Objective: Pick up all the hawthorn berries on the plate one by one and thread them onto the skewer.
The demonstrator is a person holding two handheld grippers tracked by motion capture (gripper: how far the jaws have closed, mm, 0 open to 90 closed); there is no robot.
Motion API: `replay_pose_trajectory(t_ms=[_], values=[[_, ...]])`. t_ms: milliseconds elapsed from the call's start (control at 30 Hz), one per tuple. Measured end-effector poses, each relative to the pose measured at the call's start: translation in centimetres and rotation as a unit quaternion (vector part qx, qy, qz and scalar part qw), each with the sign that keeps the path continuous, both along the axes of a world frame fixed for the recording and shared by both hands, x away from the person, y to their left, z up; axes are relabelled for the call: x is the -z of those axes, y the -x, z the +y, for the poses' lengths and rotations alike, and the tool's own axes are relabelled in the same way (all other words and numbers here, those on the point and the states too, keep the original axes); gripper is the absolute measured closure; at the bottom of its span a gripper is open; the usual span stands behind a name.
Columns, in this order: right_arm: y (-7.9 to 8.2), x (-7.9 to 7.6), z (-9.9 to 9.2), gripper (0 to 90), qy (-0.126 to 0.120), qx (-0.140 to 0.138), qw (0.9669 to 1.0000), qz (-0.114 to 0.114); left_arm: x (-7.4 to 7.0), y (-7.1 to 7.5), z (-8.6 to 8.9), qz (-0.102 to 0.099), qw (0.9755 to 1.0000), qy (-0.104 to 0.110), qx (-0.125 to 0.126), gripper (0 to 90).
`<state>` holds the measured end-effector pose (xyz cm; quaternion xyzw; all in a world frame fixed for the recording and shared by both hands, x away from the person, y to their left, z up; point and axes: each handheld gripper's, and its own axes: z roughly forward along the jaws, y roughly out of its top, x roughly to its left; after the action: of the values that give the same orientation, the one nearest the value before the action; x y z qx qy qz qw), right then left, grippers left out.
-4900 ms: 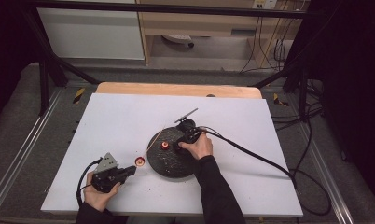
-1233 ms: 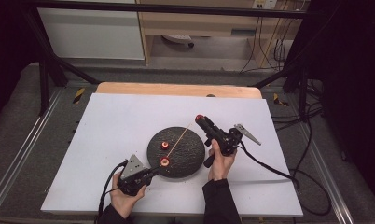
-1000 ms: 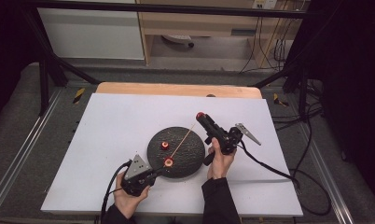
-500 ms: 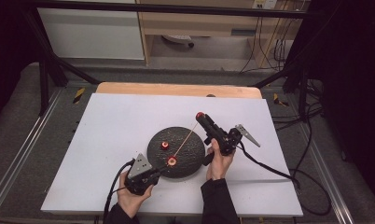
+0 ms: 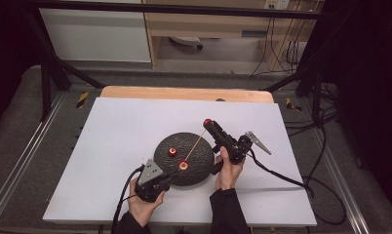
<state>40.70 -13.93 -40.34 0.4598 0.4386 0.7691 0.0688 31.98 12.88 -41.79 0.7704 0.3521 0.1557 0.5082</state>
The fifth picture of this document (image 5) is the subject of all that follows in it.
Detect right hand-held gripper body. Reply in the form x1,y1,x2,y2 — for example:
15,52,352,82
211,131,272,176

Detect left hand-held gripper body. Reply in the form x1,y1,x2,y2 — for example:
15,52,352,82
134,158,173,204

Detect black round textured plate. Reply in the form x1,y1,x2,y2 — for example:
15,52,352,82
153,132,216,187

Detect thin wooden skewer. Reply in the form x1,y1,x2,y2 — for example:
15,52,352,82
178,128,208,171

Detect person's left hand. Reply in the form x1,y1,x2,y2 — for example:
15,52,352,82
127,176,167,227

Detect person's right hand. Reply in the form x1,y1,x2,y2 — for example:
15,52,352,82
215,145,246,191

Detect wooden table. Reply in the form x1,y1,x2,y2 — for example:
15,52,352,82
99,85,275,104

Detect white board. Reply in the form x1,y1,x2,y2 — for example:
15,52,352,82
42,97,318,227

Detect yellow black tape marker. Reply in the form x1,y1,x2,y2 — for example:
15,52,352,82
285,97,302,112
76,91,90,109

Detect black metal stand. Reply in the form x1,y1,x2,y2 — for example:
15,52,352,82
23,6,106,122
264,62,326,129

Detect grey flat device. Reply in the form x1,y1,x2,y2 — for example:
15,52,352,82
169,36,204,51

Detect light wooden desk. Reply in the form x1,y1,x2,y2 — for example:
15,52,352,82
141,0,315,72

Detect black curtain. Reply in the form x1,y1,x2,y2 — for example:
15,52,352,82
299,0,392,222

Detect white power strip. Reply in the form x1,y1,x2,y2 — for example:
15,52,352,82
263,0,291,10

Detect white cabinet panel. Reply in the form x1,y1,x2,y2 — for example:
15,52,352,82
39,8,152,63

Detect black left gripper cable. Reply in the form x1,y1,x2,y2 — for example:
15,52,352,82
110,165,146,234

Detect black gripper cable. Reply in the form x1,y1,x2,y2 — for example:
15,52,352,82
110,165,146,234
247,147,348,227

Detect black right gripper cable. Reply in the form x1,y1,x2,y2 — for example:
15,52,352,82
247,147,348,227

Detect black floor cables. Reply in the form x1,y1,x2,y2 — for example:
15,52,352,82
283,82,340,138

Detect aluminium rail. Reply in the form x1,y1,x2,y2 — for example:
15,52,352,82
0,92,67,225
309,130,372,234

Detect bundle of hanging black cables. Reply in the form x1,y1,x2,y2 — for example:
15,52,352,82
251,16,313,78

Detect black metal frame bar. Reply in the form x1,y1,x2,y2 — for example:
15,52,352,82
21,0,322,20

